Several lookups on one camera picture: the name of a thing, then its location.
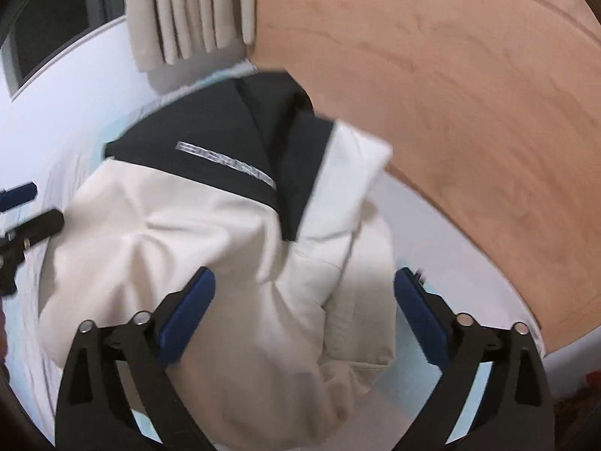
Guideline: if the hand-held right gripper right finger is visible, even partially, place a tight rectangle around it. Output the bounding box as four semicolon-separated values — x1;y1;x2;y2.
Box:
393;267;557;451

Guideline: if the dark window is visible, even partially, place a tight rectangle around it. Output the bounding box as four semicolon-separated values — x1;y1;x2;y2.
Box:
0;0;127;99

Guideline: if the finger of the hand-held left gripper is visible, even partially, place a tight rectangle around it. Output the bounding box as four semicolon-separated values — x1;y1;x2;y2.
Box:
0;209;65;265
0;182;38;212

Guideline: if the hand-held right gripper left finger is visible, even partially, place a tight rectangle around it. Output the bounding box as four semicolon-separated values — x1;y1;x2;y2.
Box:
54;267;217;451

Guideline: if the beige curtain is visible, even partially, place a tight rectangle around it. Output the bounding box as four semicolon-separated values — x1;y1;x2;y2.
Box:
124;0;258;73

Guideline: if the wooden headboard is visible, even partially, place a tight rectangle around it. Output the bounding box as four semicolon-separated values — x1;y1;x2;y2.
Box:
244;0;601;353

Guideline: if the white and black jacket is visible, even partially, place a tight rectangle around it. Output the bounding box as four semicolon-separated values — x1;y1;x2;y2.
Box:
38;70;396;451

